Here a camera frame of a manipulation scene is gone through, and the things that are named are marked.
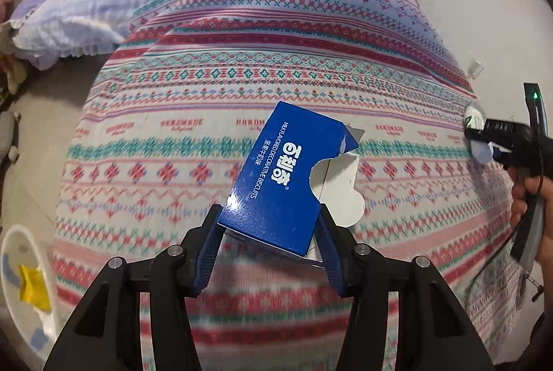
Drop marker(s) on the white patterned trash bin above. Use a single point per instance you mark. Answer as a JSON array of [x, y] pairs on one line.
[[39, 330]]

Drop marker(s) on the right hand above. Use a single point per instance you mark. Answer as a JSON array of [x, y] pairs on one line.
[[523, 189]]

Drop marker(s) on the yellow snack box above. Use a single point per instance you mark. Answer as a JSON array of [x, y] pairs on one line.
[[33, 289]]

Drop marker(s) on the pink plush doll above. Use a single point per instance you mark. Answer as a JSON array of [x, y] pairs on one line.
[[4, 7]]

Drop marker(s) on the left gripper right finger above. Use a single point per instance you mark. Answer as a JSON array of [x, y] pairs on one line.
[[435, 332]]

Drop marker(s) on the dark blue biscuit box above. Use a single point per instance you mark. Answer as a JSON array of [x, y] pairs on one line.
[[271, 201]]

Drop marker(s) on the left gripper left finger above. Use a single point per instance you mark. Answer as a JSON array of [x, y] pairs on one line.
[[103, 331]]

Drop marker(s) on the grey office chair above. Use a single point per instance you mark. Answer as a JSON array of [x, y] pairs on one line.
[[8, 124]]

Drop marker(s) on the patterned knit blanket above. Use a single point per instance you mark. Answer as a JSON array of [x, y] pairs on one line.
[[173, 114]]

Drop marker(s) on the white wall charger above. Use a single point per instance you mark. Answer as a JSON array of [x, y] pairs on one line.
[[475, 67]]

